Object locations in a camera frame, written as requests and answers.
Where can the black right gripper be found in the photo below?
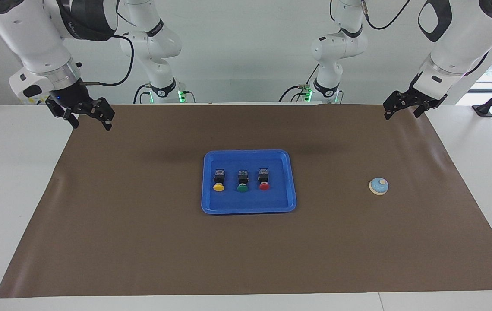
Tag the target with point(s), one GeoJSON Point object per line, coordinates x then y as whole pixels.
{"type": "Point", "coordinates": [77, 98]}

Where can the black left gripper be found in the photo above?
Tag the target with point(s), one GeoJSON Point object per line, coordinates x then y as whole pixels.
{"type": "Point", "coordinates": [419, 98]}

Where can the light blue call bell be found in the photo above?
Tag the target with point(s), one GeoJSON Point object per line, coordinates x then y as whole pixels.
{"type": "Point", "coordinates": [377, 186]}

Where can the yellow push button switch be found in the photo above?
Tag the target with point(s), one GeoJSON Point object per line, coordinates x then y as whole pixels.
{"type": "Point", "coordinates": [219, 188]}

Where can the red push button switch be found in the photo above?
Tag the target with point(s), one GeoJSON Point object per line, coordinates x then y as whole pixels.
{"type": "Point", "coordinates": [264, 186]}

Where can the green push button switch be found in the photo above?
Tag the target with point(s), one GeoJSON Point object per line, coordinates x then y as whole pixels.
{"type": "Point", "coordinates": [242, 188]}

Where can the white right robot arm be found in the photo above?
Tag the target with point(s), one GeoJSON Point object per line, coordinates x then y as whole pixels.
{"type": "Point", "coordinates": [26, 39]}

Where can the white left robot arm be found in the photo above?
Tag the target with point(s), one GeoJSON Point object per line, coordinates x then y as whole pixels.
{"type": "Point", "coordinates": [457, 39]}

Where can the blue plastic tray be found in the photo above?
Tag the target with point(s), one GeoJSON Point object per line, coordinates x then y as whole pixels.
{"type": "Point", "coordinates": [250, 203]}

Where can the white box with yellow label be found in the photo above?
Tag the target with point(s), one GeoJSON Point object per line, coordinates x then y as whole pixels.
{"type": "Point", "coordinates": [34, 102]}

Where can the brown table mat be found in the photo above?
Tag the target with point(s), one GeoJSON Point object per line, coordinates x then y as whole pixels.
{"type": "Point", "coordinates": [246, 250]}

